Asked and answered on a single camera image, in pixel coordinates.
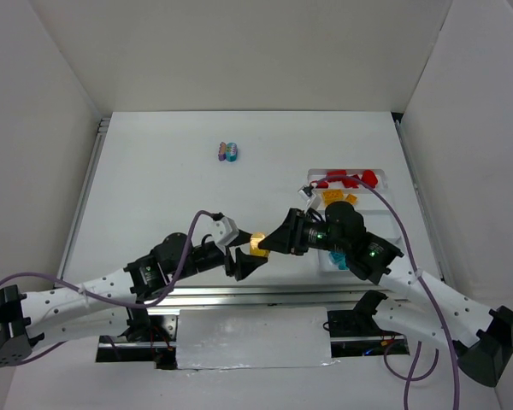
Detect red flower lego piece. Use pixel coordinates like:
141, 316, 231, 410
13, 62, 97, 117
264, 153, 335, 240
361, 170, 379, 189

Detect red curved lego brick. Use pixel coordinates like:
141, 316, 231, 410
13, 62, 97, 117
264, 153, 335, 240
342, 175, 361, 189

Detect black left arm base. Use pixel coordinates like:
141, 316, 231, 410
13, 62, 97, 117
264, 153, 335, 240
96, 312, 179, 371

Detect yellow studded brick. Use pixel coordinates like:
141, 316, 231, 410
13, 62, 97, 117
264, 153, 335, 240
321, 190, 344, 205

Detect white sorting tray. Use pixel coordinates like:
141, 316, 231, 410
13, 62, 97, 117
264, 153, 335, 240
308, 168, 405, 282

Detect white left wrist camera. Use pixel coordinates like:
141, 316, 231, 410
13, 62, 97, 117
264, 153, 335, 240
209, 216, 239, 251

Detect small yellow lego brick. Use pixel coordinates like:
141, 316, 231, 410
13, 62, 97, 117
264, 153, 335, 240
345, 194, 358, 206

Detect aluminium table frame rails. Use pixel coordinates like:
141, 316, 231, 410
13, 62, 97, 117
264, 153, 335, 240
46, 117, 459, 311

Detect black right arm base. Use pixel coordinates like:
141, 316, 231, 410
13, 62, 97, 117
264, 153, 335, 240
322, 310, 409, 358

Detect yellow round lego piece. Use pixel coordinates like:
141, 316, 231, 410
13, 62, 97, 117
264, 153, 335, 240
249, 232, 269, 258

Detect pastel flower lego stack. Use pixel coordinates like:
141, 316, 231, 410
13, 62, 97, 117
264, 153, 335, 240
217, 142, 239, 162

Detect teal studded lego brick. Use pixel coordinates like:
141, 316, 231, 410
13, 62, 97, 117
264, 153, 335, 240
328, 252, 345, 266

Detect red studded lego brick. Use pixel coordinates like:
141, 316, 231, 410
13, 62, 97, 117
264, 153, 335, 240
326, 170, 347, 183

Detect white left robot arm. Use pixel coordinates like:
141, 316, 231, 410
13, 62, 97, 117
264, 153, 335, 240
0, 232, 268, 368

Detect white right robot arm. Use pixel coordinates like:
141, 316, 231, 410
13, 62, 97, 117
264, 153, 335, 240
258, 202, 513, 387

